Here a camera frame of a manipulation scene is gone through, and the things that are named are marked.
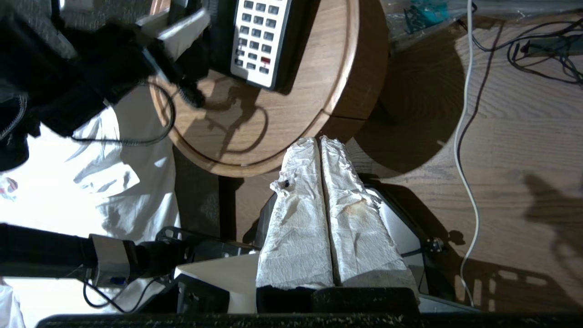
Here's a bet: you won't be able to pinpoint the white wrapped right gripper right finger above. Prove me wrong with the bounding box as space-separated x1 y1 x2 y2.
321 137 417 292

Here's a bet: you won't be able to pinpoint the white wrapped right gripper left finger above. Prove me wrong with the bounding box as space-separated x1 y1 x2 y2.
256 137 335 290

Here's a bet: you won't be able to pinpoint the black robot torso link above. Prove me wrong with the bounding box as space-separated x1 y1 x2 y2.
0 223 183 315

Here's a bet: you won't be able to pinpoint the black telephone handset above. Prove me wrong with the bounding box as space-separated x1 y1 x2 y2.
169 0 235 80

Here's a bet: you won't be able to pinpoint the grey fabric headboard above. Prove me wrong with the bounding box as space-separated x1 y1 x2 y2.
59 0 158 30

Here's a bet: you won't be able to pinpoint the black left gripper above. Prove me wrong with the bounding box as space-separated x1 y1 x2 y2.
68 10 212 103

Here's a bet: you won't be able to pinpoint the black phone cord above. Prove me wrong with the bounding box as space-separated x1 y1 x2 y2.
175 73 205 109

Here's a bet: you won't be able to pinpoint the white robot base chassis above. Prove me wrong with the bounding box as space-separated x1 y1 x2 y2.
155 182 438 315

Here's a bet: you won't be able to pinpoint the round wooden side table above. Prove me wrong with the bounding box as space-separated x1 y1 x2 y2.
148 0 390 178

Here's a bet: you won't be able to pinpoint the telephone base with keypad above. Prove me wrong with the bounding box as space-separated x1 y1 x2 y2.
207 0 319 96

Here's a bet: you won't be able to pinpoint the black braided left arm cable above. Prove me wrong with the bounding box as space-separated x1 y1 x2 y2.
71 82 176 147

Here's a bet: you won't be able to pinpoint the black tangled cable bundle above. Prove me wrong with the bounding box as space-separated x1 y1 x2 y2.
471 18 583 87

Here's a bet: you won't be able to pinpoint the white bed linen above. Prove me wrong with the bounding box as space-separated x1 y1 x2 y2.
0 87 183 328

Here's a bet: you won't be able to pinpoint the white power cable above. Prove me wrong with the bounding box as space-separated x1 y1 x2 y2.
453 0 481 307

